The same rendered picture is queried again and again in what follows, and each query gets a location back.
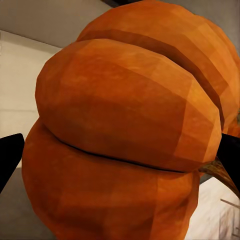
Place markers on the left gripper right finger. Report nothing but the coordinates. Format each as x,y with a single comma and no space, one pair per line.
229,155

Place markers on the cabinet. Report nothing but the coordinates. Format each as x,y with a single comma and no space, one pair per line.
31,32

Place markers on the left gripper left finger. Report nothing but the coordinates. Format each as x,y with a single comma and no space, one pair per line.
11,151

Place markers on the pumpkin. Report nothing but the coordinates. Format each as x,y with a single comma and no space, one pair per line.
131,116
234,126

